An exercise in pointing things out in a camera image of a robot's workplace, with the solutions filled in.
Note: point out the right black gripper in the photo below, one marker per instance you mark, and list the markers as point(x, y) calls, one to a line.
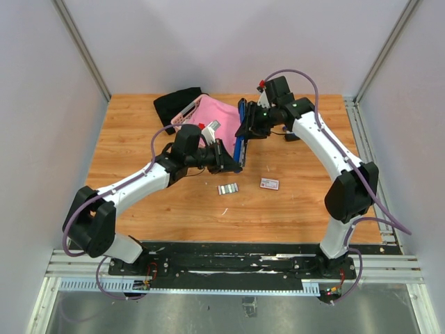
point(250, 128)

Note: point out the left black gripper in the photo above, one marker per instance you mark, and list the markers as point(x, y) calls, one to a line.
point(223, 161)

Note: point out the silver staple strips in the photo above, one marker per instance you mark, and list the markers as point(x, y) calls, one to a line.
point(228, 189)

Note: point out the red staple box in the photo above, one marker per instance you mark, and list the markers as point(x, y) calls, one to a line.
point(270, 184)

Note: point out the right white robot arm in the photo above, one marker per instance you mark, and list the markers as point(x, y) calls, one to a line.
point(348, 198)

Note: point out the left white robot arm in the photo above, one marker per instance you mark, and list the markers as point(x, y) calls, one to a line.
point(90, 222)

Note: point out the pink folded cloth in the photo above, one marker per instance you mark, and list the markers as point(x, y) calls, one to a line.
point(210, 109)

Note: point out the pink plastic basket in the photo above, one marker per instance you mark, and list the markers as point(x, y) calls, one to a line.
point(185, 114)

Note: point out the black folded cloth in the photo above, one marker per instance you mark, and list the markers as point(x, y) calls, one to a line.
point(168, 106)

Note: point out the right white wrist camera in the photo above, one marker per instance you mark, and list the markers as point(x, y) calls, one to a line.
point(263, 100)

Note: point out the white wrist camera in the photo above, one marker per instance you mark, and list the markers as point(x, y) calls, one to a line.
point(263, 100)
point(208, 132)

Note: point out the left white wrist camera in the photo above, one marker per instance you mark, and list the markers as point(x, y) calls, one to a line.
point(208, 132)

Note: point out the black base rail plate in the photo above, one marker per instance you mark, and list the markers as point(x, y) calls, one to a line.
point(206, 267)

